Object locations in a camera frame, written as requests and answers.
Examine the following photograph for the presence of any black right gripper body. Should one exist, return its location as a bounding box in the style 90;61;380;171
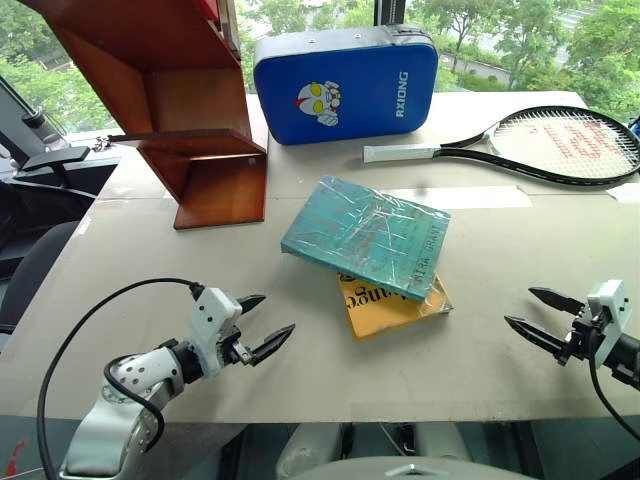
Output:
556;303;612;367

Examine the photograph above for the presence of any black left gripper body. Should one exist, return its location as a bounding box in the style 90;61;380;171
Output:
215;325;255;368

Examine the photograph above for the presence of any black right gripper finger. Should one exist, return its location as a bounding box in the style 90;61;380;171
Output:
528;286;585;317
503;315;569;359

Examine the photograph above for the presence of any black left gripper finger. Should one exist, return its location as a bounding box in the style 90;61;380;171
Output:
243;323;297;369
235;294;267;315

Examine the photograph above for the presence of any yellow book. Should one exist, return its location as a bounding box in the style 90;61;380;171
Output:
335;271;455;342

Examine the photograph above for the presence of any teal book in plastic wrap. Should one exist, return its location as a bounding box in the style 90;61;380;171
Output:
279;174;452;303

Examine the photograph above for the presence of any red-brown wooden shelf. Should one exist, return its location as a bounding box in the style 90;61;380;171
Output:
19;0;270;231

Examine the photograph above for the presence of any white tape piece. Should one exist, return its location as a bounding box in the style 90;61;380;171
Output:
604;181;640;205

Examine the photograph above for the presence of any black tennis racket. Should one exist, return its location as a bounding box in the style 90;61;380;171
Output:
362;105;640;189

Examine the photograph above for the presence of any grey robot torso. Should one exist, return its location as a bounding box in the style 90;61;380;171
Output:
275;422;546;480

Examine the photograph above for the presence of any black office chair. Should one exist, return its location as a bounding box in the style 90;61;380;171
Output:
0;74;123;336

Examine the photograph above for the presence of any blue kick pad with cartoon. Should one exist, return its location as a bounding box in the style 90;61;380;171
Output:
252;23;440;147

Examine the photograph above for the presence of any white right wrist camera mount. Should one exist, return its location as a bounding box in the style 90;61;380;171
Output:
586;279;627;370

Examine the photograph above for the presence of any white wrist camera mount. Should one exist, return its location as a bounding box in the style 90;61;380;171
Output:
188;287;243;377
586;279;627;370

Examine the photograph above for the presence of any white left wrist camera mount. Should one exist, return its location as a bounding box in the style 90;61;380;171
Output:
188;287;243;377

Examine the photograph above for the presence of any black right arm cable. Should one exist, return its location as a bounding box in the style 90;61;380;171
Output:
587;319;640;455

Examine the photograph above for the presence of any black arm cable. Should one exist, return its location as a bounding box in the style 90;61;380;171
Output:
587;319;640;455
37;277;206;480

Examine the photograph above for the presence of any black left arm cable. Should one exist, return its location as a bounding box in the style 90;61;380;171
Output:
37;277;206;480

